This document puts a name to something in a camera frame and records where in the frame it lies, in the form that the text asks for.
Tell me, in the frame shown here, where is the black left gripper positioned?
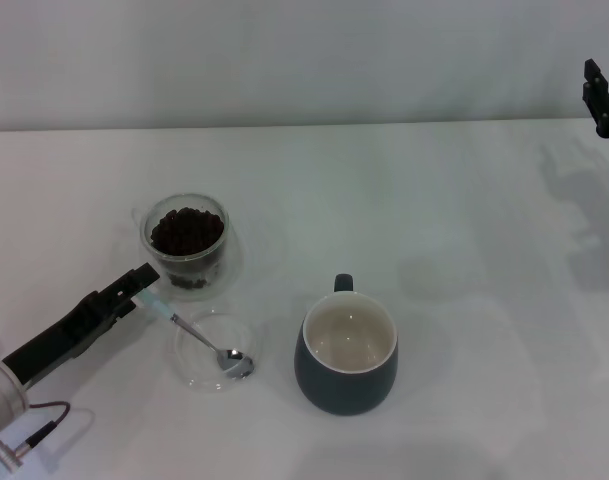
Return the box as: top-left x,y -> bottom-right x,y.
1,262 -> 161,389

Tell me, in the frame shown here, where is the blue-handled metal spoon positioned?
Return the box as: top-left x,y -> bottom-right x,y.
133,289 -> 256,380

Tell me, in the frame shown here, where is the double-walled glass cup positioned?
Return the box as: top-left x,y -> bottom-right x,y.
131,193 -> 246,303

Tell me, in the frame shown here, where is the dark blue ceramic mug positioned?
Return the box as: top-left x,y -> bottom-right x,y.
293,272 -> 400,417

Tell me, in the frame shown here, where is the coffee bean heap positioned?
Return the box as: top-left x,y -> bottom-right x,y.
150,205 -> 226,256

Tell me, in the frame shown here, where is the small clear glass dish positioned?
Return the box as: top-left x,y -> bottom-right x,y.
173,308 -> 262,395

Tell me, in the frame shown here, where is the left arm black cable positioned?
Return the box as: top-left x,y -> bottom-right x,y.
0,401 -> 73,457

